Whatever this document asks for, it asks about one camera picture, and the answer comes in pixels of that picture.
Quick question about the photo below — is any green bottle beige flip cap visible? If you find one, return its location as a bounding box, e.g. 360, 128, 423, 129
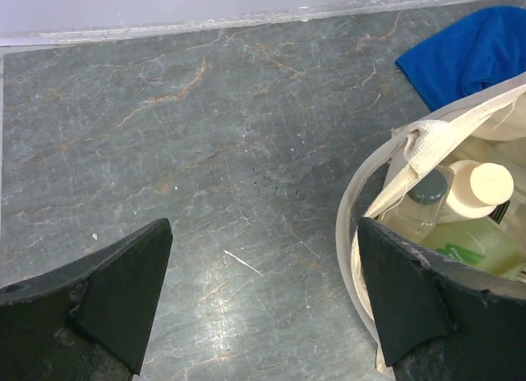
422, 218, 525, 279

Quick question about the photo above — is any beige canvas tote bag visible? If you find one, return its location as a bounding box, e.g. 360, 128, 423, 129
335, 75, 525, 377

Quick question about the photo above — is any blue cloth behind bag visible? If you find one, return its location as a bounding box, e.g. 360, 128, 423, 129
395, 6, 525, 111

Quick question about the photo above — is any beige jar wide lid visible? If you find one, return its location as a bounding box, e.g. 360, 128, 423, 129
438, 159, 514, 223

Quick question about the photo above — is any clear bottle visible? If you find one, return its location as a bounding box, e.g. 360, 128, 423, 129
378, 166, 454, 243

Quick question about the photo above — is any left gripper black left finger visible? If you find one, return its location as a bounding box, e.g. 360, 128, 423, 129
1, 218, 173, 380

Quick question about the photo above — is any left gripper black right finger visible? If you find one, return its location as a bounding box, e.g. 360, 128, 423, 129
358, 218, 525, 380

